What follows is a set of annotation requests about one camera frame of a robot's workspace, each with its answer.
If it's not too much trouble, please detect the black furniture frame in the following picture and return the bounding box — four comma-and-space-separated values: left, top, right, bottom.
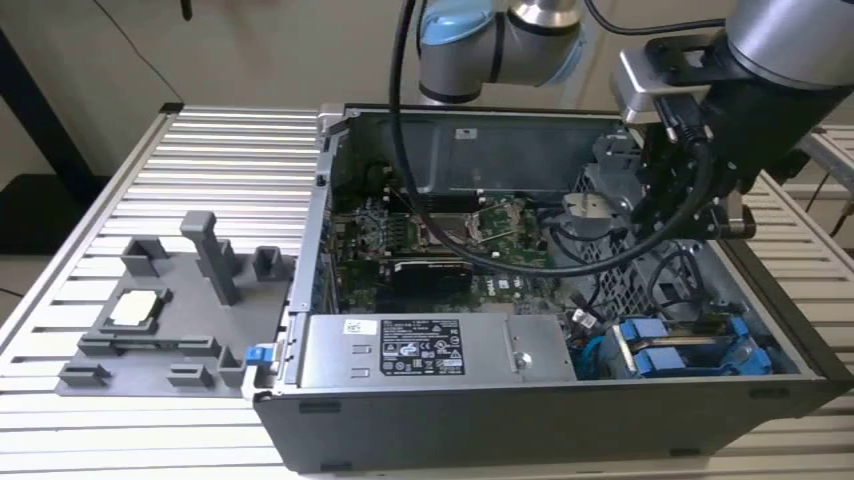
0, 27, 113, 255

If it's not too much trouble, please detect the CPU socket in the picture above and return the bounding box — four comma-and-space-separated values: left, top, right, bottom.
414, 213, 484, 250

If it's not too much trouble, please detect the silver metal bracket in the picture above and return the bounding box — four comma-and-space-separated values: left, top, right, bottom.
562, 191, 634, 222

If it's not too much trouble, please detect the grey perforated disk bay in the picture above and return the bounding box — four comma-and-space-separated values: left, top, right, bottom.
541, 160, 669, 324

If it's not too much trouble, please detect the metal socket cover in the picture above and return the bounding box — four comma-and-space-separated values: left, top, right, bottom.
466, 196, 530, 237

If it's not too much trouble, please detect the silver CPU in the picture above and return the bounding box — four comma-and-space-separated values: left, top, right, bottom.
109, 290, 166, 324

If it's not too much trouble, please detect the silver power supply unit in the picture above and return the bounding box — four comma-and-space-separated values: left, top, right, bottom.
295, 313, 580, 390

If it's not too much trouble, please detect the grey parts rack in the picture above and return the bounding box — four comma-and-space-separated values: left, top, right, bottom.
54, 209, 299, 399

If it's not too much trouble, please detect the black wire with connector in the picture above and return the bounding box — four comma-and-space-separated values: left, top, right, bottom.
550, 224, 606, 331

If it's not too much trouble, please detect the open black PC case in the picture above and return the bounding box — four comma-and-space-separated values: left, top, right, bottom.
251, 102, 854, 474

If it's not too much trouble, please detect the blue wire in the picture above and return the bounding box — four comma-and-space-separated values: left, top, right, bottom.
572, 335, 608, 377

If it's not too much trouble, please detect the thick black cable hose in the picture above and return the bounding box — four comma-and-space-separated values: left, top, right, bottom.
388, 0, 721, 279

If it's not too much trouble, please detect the green motherboard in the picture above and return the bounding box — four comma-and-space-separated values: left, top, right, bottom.
329, 193, 570, 316

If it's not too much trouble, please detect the thin black cable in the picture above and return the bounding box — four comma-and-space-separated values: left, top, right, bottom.
585, 0, 730, 37

